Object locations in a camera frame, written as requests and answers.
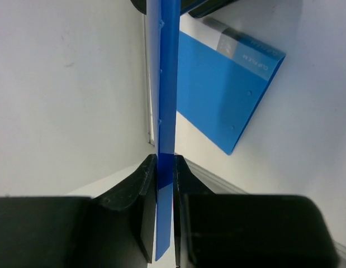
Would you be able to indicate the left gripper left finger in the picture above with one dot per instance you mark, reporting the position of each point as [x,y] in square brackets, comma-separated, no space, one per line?
[114,229]

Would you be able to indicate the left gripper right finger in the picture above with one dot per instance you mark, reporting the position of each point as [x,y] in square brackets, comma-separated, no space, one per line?
[246,230]

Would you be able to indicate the light blue notebook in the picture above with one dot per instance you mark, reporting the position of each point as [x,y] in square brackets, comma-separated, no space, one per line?
[222,76]

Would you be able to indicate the blue plastic folder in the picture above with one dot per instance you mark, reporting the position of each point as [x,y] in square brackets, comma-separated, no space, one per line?
[163,36]

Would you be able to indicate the black drawer cabinet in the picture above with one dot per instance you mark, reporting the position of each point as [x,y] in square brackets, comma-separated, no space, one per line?
[200,8]

